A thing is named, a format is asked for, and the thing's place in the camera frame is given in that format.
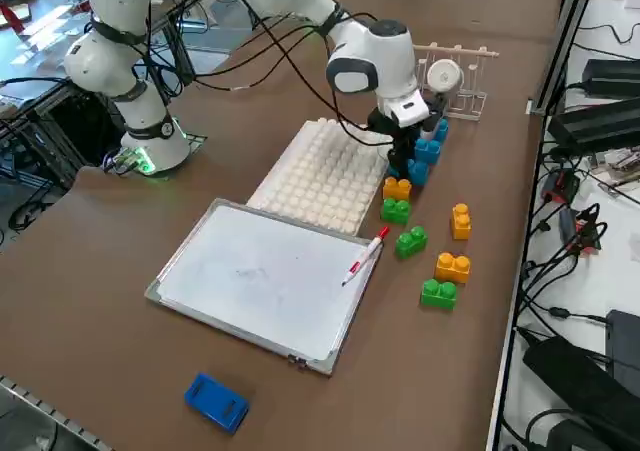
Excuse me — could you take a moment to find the blue whiteboard eraser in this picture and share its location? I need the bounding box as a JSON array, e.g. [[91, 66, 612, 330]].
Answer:
[[183, 372, 250, 435]]

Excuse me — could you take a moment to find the green two-stud toy block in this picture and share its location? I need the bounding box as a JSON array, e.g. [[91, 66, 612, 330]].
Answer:
[[420, 278, 458, 311], [379, 198, 412, 225], [394, 225, 429, 260]]

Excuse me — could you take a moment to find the wooden rack rod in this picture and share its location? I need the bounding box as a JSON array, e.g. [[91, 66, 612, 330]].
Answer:
[[412, 42, 500, 59]]

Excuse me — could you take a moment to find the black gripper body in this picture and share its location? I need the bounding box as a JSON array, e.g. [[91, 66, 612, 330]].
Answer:
[[367, 95, 447, 142]]

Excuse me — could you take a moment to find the yellow two-stud toy block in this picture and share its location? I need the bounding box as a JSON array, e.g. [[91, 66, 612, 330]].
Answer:
[[449, 203, 473, 241], [433, 251, 472, 285], [382, 176, 414, 203]]

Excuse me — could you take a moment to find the white wire cup rack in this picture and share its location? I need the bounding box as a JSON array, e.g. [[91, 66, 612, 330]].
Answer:
[[412, 43, 500, 122]]

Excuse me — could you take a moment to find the aluminium camera post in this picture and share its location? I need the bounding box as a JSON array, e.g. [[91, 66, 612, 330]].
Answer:
[[527, 0, 601, 117]]

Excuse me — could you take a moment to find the red and white marker pen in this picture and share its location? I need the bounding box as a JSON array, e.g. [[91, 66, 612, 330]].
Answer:
[[341, 225, 391, 287]]

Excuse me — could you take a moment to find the white studded baseplate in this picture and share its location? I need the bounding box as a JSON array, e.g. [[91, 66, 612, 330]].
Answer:
[[247, 118, 396, 236]]

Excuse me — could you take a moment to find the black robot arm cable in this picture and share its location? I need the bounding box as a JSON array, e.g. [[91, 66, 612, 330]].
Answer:
[[249, 13, 396, 147]]

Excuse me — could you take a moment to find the metal-framed whiteboard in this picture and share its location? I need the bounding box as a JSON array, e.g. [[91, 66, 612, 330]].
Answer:
[[144, 198, 384, 377]]

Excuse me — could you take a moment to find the red and black connector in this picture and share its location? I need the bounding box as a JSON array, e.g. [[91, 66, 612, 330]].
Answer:
[[543, 168, 581, 203], [574, 204, 607, 256]]

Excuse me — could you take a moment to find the grey cable channel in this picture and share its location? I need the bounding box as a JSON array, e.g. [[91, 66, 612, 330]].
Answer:
[[0, 373, 114, 451]]

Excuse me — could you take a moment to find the black power adapter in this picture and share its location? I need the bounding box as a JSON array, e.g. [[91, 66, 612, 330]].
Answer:
[[547, 96, 640, 147], [522, 335, 640, 425], [581, 58, 640, 98], [605, 309, 640, 382]]

